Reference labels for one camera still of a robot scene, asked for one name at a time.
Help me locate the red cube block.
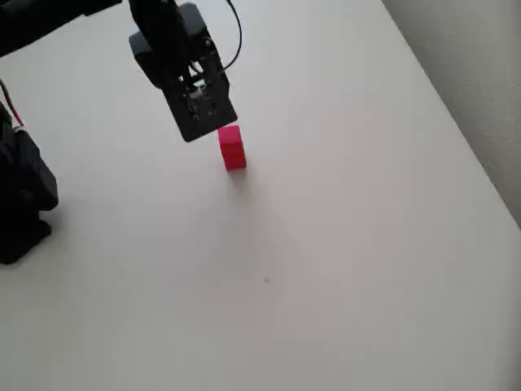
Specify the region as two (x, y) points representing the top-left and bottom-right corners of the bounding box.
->
(217, 124), (244, 150)
(221, 142), (247, 171)

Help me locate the black camera cable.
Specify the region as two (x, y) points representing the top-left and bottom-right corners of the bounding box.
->
(217, 0), (243, 77)

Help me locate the black camera mount with board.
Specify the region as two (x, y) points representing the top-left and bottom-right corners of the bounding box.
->
(161, 51), (239, 143)

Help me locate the red wire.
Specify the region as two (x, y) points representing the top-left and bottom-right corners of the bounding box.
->
(0, 78), (26, 128)

